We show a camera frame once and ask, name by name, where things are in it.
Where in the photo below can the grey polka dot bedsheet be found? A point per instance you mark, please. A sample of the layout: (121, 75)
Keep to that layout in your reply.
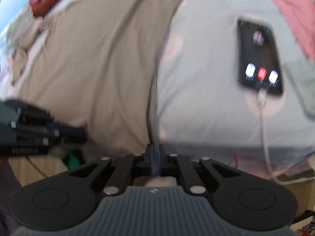
(203, 110)

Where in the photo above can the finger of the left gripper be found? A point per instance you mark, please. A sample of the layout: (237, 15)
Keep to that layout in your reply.
(68, 135)

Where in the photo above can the rust red cushion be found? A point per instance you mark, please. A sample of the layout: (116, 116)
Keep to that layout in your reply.
(40, 8)

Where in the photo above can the black smartphone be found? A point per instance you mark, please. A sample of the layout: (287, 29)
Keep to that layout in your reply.
(259, 64)

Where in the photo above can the grey clothes pile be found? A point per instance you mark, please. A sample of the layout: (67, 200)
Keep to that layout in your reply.
(301, 75)

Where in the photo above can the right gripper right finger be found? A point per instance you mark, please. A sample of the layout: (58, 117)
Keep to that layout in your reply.
(243, 200)

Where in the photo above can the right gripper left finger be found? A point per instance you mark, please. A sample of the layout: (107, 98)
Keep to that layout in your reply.
(69, 198)

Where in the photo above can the taupe long sleeve shirt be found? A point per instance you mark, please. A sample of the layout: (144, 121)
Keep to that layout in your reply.
(97, 69)

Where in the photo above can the dark pink pillow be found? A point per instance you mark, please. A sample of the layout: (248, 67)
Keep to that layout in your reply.
(299, 14)

